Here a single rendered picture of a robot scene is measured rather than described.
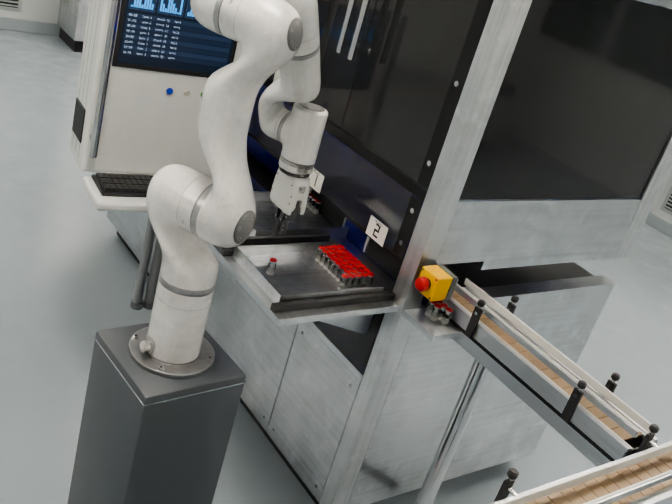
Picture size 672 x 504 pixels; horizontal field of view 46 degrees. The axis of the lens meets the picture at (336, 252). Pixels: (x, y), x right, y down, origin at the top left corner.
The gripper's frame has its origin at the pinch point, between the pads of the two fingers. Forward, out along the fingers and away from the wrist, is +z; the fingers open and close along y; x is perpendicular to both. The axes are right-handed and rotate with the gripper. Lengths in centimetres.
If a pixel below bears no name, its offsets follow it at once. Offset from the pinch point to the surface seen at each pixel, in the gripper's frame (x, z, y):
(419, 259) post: -38.7, 4.6, -12.5
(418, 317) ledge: -40.6, 20.2, -17.6
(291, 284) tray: -11.3, 20.0, 3.4
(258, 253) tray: -9.6, 19.4, 19.4
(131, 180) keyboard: 4, 25, 79
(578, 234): -104, -1, -13
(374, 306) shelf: -30.3, 20.2, -10.3
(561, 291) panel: -109, 21, -13
